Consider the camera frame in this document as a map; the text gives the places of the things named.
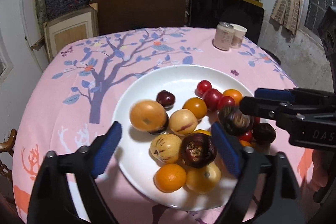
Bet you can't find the pink deer print tablecloth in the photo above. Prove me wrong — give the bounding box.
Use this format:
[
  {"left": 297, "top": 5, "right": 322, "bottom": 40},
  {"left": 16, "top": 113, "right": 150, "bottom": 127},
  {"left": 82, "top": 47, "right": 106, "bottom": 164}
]
[{"left": 13, "top": 27, "right": 313, "bottom": 223}]

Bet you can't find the framed picture on floor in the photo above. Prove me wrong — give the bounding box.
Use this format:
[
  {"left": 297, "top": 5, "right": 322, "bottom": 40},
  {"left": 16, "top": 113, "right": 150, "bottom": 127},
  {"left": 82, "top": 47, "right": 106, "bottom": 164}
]
[{"left": 44, "top": 3, "right": 99, "bottom": 62}]

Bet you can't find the dark purple passion fruit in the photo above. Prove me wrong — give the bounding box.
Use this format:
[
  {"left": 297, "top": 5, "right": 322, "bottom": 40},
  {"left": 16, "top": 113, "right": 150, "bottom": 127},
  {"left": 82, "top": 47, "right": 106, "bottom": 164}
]
[{"left": 149, "top": 114, "right": 169, "bottom": 135}]

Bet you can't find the person right hand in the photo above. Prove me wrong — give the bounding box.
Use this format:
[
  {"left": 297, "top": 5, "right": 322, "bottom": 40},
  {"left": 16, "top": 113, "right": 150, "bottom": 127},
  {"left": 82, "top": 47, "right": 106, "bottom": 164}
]
[{"left": 311, "top": 150, "right": 333, "bottom": 191}]

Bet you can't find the white round plate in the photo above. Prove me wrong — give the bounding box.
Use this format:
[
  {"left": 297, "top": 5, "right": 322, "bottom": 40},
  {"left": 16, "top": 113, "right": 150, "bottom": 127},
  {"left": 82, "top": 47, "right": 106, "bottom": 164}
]
[{"left": 112, "top": 64, "right": 271, "bottom": 212}]

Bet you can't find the large red plum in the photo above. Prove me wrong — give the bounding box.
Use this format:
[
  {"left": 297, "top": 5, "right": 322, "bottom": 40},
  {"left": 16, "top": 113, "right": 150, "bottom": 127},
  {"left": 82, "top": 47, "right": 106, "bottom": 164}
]
[{"left": 202, "top": 88, "right": 223, "bottom": 111}]

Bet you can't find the red cherry tomato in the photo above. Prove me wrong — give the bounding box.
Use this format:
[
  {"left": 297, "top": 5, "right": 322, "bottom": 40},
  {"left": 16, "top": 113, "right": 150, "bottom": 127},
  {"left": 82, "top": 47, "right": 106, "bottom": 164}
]
[{"left": 197, "top": 80, "right": 212, "bottom": 97}]

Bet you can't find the black chair back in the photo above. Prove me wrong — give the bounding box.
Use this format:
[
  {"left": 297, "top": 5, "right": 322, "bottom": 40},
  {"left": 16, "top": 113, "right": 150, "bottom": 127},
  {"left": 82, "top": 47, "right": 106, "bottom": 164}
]
[{"left": 190, "top": 0, "right": 264, "bottom": 44}]

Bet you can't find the pale yellow speckled melon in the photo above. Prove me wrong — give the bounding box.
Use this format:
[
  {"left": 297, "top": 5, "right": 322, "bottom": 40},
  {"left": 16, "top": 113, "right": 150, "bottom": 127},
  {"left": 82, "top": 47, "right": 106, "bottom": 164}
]
[{"left": 150, "top": 134, "right": 182, "bottom": 164}]

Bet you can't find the dark wooden chair back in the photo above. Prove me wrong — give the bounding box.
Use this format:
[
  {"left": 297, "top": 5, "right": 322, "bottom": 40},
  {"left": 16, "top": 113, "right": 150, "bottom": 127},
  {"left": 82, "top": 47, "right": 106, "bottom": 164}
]
[{"left": 91, "top": 0, "right": 186, "bottom": 35}]

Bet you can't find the pink beverage can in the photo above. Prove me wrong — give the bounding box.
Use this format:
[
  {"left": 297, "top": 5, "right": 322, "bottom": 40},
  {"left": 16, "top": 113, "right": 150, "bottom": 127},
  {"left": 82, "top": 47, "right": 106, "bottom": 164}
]
[{"left": 213, "top": 22, "right": 235, "bottom": 51}]

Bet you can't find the pale yellow round fruit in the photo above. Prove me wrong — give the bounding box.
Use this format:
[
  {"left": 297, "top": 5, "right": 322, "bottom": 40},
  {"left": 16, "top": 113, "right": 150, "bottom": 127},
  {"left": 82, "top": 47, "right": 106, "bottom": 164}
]
[{"left": 169, "top": 109, "right": 198, "bottom": 136}]

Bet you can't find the yellow orange plum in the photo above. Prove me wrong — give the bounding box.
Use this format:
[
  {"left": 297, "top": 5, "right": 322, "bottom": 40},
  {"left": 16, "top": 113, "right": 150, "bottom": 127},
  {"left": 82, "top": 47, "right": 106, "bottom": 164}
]
[{"left": 182, "top": 97, "right": 207, "bottom": 121}]

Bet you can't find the wooden armchair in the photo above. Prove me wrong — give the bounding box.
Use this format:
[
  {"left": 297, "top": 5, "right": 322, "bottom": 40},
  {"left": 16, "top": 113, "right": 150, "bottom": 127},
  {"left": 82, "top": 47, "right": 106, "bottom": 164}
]
[{"left": 0, "top": 128, "right": 17, "bottom": 184}]

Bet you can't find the dark red cherry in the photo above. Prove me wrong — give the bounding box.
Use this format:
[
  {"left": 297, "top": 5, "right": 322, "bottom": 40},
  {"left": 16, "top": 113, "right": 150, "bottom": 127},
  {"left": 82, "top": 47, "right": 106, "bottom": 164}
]
[{"left": 156, "top": 90, "right": 175, "bottom": 109}]

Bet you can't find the small orange mandarin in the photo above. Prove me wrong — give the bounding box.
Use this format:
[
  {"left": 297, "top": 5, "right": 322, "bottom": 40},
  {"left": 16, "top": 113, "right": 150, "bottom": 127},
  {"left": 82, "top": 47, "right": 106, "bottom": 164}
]
[{"left": 154, "top": 164, "right": 187, "bottom": 193}]

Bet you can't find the greenish yellow plum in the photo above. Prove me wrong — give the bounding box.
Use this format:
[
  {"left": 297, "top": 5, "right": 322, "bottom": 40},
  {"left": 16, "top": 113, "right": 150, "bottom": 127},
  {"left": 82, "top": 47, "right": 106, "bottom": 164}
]
[{"left": 194, "top": 130, "right": 211, "bottom": 136}]

